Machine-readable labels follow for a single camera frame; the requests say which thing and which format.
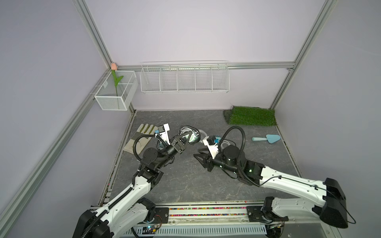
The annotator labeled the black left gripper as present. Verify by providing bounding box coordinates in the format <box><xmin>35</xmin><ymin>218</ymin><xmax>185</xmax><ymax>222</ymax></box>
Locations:
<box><xmin>155</xmin><ymin>131</ymin><xmax>191</xmax><ymax>170</ymax></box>

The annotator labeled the green charger block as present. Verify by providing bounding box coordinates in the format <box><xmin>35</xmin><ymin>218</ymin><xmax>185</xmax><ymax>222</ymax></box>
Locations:
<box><xmin>189</xmin><ymin>134</ymin><xmax>200</xmax><ymax>144</ymax></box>

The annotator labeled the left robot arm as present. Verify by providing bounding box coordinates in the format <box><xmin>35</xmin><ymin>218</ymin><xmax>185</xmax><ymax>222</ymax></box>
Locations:
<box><xmin>73</xmin><ymin>131</ymin><xmax>191</xmax><ymax>238</ymax></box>

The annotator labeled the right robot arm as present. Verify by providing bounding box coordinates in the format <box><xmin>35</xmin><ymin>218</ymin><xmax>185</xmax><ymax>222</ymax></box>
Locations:
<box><xmin>194</xmin><ymin>126</ymin><xmax>349</xmax><ymax>229</ymax></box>

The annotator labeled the beige gardening glove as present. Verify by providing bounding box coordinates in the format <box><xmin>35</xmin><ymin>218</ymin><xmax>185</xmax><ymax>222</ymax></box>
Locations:
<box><xmin>123</xmin><ymin>123</ymin><xmax>159</xmax><ymax>155</ymax></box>

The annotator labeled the green artificial grass mat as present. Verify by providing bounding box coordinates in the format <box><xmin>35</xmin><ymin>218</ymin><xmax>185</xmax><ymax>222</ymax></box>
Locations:
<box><xmin>223</xmin><ymin>106</ymin><xmax>277</xmax><ymax>127</ymax></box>

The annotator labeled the teal garden trowel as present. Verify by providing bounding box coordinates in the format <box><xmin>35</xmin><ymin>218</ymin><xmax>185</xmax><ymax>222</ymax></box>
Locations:
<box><xmin>252</xmin><ymin>134</ymin><xmax>281</xmax><ymax>144</ymax></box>

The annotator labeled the artificial pink tulip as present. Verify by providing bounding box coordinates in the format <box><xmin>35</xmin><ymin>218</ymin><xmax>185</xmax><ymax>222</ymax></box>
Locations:
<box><xmin>111</xmin><ymin>62</ymin><xmax>124</xmax><ymax>96</ymax></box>

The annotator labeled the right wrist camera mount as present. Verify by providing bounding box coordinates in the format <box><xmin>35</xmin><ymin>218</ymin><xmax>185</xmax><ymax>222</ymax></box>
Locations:
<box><xmin>202</xmin><ymin>135</ymin><xmax>220</xmax><ymax>159</ymax></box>

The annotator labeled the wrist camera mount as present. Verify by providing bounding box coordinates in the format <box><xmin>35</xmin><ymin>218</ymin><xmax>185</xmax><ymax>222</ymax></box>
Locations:
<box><xmin>155</xmin><ymin>124</ymin><xmax>170</xmax><ymax>145</ymax></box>
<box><xmin>202</xmin><ymin>135</ymin><xmax>220</xmax><ymax>159</ymax></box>

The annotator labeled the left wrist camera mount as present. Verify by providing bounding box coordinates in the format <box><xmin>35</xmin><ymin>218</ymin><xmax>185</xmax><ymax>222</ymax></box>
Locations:
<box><xmin>155</xmin><ymin>124</ymin><xmax>170</xmax><ymax>145</ymax></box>

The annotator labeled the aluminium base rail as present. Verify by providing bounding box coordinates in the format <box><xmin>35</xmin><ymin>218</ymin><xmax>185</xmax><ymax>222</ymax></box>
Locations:
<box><xmin>83</xmin><ymin>202</ymin><xmax>334</xmax><ymax>227</ymax></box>

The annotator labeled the white wire wall shelf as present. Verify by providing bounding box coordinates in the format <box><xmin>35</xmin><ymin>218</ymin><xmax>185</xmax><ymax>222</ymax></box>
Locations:
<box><xmin>140</xmin><ymin>60</ymin><xmax>230</xmax><ymax>93</ymax></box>

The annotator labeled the white mesh wall basket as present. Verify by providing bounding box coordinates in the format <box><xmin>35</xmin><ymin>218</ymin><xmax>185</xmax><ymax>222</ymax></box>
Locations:
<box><xmin>94</xmin><ymin>70</ymin><xmax>139</xmax><ymax>111</ymax></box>

